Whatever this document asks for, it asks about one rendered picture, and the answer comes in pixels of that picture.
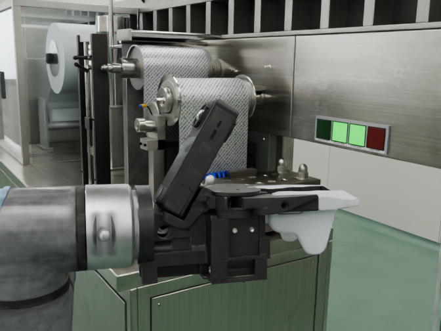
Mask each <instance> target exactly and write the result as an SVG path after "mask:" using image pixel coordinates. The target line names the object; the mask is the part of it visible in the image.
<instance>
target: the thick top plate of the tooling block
mask: <svg viewBox="0 0 441 331"><path fill-rule="evenodd" d="M276 171H277V170H276ZM276 171H265V172H260V173H257V174H256V175H250V176H245V177H235V178H229V177H219V178H215V184H245V185H320V183H321V179H317V178H314V177H310V176H308V178H309V179H307V180H300V179H297V172H294V171H290V170H287V171H288V173H276ZM204 184H205V179H204V180H203V181H202V182H201V186H203V185H204Z"/></svg>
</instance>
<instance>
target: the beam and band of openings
mask: <svg viewBox="0 0 441 331"><path fill-rule="evenodd" d="M113 6H117V7H133V8H138V30H145V31H158V32H181V33H205V34H217V35H222V38H221V39H241V38H255V37H282V36H298V35H323V34H338V33H365V32H392V31H406V30H433V29H441V0H145V3H143V2H142V1H141V0H122V1H116V2H113ZM200 40H214V39H193V40H191V41H200Z"/></svg>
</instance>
